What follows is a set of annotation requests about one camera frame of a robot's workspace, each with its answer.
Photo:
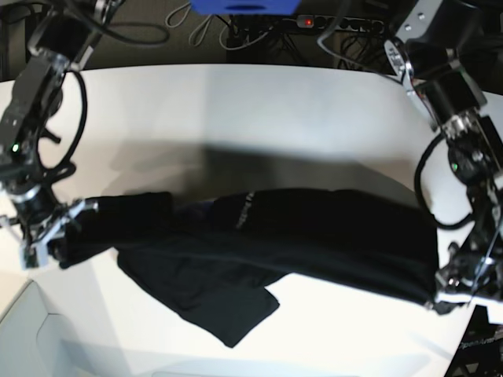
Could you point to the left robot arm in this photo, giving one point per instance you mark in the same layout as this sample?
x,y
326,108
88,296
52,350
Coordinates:
x,y
424,53

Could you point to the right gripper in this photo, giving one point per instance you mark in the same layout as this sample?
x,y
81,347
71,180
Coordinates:
x,y
41,217

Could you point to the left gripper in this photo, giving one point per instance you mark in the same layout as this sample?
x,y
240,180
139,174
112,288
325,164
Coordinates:
x,y
469,278

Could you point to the black power strip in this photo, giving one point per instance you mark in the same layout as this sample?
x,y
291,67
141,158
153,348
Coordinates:
x,y
351,24

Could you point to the black t-shirt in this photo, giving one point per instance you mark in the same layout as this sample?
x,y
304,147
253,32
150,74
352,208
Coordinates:
x,y
212,262

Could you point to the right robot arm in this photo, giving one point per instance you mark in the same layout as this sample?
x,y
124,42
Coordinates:
x,y
61,43

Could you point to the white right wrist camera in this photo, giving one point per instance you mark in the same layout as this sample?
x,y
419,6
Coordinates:
x,y
33,255

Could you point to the blue box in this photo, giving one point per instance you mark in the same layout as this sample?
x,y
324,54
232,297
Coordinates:
x,y
245,7

